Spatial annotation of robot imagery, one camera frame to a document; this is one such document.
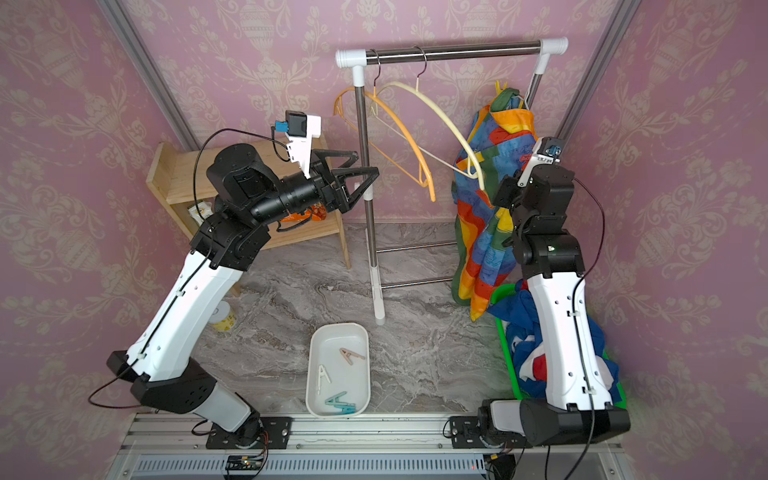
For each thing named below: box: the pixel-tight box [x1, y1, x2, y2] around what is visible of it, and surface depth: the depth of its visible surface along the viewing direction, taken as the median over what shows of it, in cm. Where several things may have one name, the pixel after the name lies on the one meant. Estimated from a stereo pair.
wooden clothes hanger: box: [333, 49, 437, 203], surface depth 57 cm
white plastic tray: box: [306, 322, 371, 418], surface depth 84 cm
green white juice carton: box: [188, 201, 214, 226], surface depth 77 cm
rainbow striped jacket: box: [451, 88, 539, 321], surface depth 70 cm
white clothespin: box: [317, 364, 332, 395], surface depth 85 cm
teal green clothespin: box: [325, 391, 357, 414], surface depth 79 cm
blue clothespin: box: [334, 403, 356, 414], surface depth 79 cm
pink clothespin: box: [339, 347, 365, 366], surface depth 88 cm
